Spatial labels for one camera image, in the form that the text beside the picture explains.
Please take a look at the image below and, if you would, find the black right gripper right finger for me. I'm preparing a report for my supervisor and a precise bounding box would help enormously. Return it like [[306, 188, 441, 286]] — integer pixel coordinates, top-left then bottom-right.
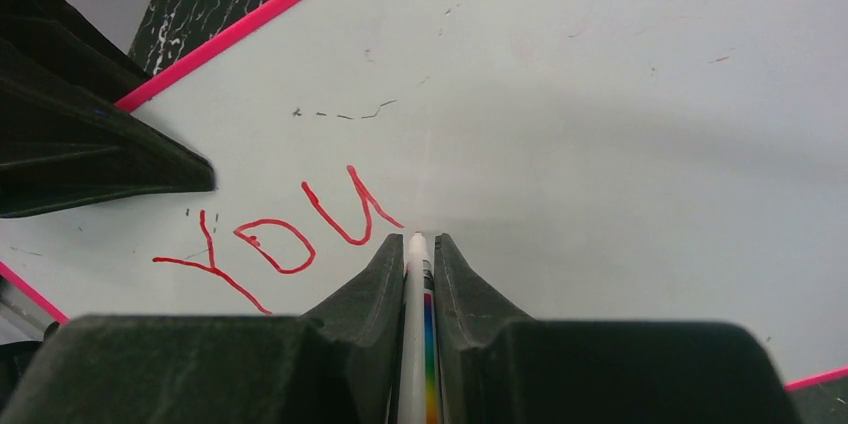
[[433, 234, 799, 423]]

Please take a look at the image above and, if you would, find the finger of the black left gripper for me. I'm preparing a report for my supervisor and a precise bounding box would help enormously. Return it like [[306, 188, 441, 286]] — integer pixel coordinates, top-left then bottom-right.
[[1, 0, 150, 102], [1, 42, 215, 219]]

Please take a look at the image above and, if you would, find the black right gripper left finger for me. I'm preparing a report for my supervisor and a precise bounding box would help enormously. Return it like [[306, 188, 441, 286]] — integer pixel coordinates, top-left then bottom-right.
[[1, 234, 404, 423]]

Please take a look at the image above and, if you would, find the white red marker pen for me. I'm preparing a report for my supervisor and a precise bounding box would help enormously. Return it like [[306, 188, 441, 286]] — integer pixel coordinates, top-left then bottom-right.
[[396, 233, 442, 423]]

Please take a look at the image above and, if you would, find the pink framed whiteboard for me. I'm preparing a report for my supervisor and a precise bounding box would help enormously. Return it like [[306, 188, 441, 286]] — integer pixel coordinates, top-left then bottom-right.
[[1, 0, 847, 381]]

